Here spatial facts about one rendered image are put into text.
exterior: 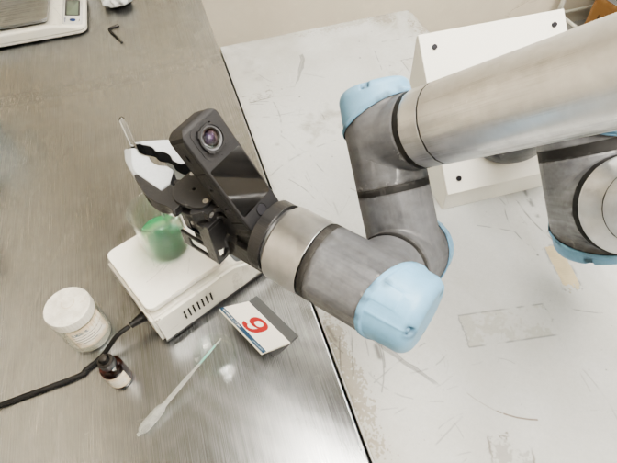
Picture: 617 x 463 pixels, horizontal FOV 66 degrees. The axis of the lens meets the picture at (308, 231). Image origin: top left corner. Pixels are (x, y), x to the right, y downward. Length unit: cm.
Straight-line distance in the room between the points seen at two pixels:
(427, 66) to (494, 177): 21
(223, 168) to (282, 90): 63
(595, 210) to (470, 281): 21
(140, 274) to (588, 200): 55
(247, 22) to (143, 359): 163
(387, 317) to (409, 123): 17
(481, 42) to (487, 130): 46
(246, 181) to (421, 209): 17
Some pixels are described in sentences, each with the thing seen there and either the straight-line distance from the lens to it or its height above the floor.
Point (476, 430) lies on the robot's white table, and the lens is 65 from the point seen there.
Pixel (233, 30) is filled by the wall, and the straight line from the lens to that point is 212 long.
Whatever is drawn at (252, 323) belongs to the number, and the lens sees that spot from 66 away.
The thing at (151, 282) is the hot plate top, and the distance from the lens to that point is 65.
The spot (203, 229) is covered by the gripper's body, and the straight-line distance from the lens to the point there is 48.
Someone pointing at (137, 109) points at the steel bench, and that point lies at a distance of 107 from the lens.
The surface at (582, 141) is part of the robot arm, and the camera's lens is 65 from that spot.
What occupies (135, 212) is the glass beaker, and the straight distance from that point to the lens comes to 64.
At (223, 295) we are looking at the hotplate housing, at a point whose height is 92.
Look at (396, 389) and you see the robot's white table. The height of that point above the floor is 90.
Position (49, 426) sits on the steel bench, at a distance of 72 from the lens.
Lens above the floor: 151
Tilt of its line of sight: 52 degrees down
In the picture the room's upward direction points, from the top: 3 degrees counter-clockwise
